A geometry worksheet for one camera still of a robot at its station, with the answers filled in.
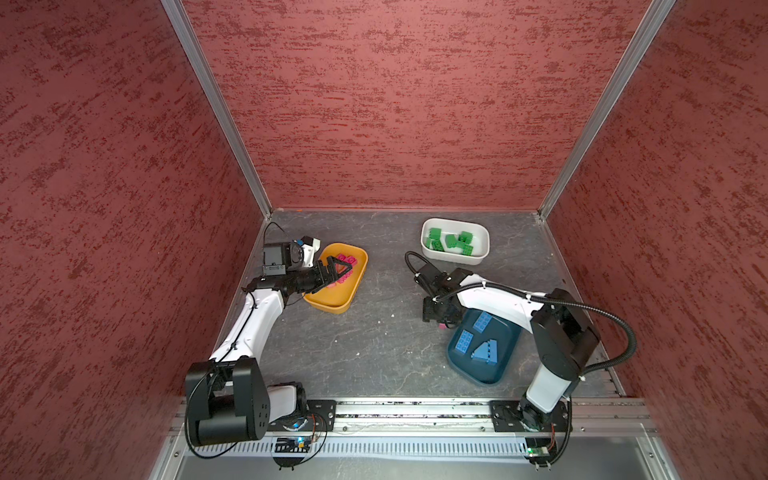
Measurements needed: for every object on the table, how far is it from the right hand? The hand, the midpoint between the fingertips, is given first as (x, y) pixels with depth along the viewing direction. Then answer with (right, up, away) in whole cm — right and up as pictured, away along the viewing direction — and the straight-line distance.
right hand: (436, 324), depth 87 cm
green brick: (+4, +28, +26) cm, 38 cm away
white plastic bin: (+10, +30, +25) cm, 41 cm away
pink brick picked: (-28, +18, +16) cm, 37 cm away
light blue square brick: (+12, -7, -4) cm, 15 cm away
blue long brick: (+8, -5, -2) cm, 9 cm away
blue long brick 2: (+14, 0, +1) cm, 14 cm away
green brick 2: (+14, +26, +22) cm, 37 cm away
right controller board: (+22, -25, -17) cm, 38 cm away
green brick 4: (+15, +22, +22) cm, 34 cm away
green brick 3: (+9, +25, +23) cm, 35 cm away
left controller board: (-38, -26, -15) cm, 48 cm away
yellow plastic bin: (-30, +6, +8) cm, 32 cm away
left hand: (-27, +15, -5) cm, 31 cm away
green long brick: (+3, +23, +23) cm, 33 cm away
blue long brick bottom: (+15, -6, -4) cm, 17 cm away
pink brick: (-31, +19, +17) cm, 40 cm away
